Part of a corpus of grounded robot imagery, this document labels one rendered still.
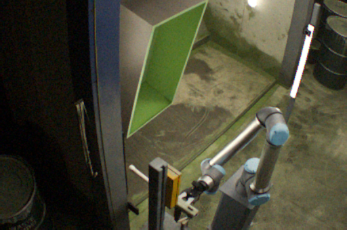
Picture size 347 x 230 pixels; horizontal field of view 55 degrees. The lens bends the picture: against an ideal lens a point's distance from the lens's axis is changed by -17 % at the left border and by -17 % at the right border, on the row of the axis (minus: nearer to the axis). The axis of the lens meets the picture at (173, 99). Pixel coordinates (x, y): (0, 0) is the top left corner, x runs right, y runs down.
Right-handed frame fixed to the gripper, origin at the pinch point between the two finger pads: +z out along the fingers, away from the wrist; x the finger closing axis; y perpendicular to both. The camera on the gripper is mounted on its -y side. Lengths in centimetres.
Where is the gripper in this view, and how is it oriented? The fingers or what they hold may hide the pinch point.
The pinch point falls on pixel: (179, 203)
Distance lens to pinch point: 211.3
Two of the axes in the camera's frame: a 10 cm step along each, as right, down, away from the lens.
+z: -6.6, 4.6, -5.9
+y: -0.7, 7.5, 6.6
